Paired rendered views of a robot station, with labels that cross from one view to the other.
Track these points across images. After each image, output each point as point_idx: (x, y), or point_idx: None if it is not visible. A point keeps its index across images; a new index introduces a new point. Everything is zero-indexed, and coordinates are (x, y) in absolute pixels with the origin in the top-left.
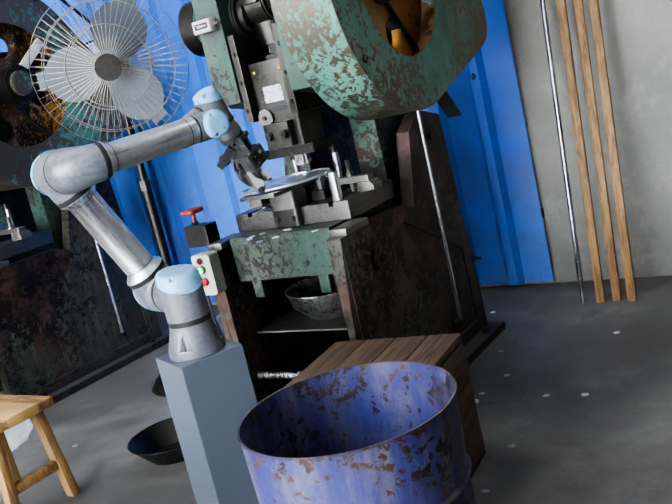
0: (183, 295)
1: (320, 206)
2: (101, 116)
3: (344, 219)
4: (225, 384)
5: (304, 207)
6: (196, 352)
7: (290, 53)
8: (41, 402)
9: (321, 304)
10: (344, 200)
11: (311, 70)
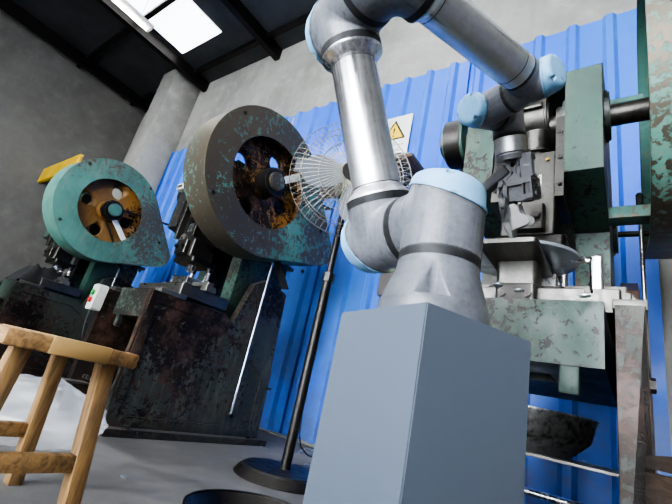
0: (463, 199)
1: (570, 291)
2: (328, 203)
3: (607, 312)
4: (485, 401)
5: (543, 289)
6: (452, 302)
7: (648, 62)
8: (121, 353)
9: (528, 419)
10: (614, 289)
11: (668, 87)
